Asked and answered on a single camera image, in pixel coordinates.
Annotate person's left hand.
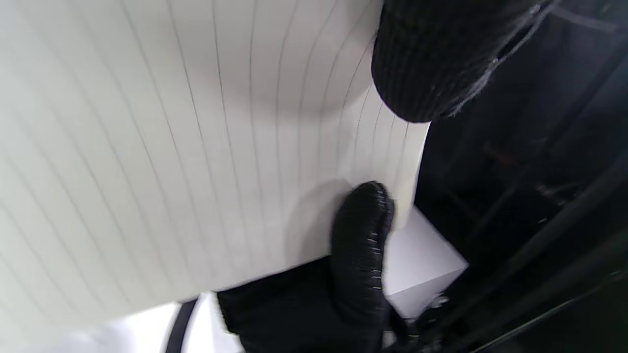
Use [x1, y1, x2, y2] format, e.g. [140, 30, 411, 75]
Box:
[218, 0, 540, 353]

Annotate stack of lined loose-leaf paper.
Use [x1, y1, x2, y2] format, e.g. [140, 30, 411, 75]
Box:
[0, 0, 432, 339]

